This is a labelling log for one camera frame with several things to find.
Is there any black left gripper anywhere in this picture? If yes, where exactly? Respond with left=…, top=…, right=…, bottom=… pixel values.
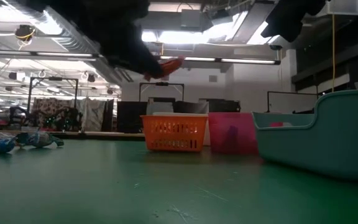
left=51, top=0, right=165, bottom=79

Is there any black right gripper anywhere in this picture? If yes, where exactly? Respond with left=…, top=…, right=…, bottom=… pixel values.
left=259, top=0, right=328, bottom=44

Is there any orange Reese's packet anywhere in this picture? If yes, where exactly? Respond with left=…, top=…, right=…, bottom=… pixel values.
left=144, top=55, right=185, bottom=82

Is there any white ceiling box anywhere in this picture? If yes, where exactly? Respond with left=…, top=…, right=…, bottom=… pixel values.
left=328, top=0, right=358, bottom=16

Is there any black monitor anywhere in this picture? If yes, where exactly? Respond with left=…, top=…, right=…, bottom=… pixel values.
left=116, top=100, right=149, bottom=134

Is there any long ceiling light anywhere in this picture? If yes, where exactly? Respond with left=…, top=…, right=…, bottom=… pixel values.
left=0, top=49, right=101, bottom=62
left=160, top=55, right=282, bottom=66

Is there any white cloth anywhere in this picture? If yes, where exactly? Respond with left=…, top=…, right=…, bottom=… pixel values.
left=73, top=97, right=115, bottom=132

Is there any light wooden desk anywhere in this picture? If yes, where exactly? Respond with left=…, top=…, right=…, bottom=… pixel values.
left=51, top=130, right=146, bottom=140

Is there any orange plastic basket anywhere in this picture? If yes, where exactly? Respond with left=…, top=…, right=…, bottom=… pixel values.
left=140, top=114, right=209, bottom=152

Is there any black box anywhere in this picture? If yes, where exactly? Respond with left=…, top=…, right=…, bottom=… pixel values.
left=199, top=98, right=241, bottom=113

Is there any patterned cloth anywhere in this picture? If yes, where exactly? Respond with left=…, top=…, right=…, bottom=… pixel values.
left=31, top=97, right=74, bottom=125

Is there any teal plastic bin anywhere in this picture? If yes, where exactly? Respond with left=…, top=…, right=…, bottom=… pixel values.
left=251, top=89, right=358, bottom=183

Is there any red plastic bin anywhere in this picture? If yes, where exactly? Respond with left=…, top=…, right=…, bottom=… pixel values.
left=208, top=112, right=260, bottom=156

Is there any green table mat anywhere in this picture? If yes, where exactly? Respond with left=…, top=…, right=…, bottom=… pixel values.
left=0, top=138, right=358, bottom=224

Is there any blue lollipop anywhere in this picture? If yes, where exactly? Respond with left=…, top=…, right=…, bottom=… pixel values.
left=0, top=136, right=17, bottom=154

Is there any black metal stand frame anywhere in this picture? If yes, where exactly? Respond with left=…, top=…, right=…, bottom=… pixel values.
left=139, top=82, right=185, bottom=103
left=266, top=90, right=319, bottom=113
left=26, top=76, right=80, bottom=124

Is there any silver ceiling duct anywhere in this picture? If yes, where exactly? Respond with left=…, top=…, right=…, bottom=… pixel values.
left=3, top=0, right=105, bottom=54

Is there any black ceiling camera yellow cable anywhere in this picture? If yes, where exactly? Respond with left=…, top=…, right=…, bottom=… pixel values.
left=13, top=24, right=37, bottom=43

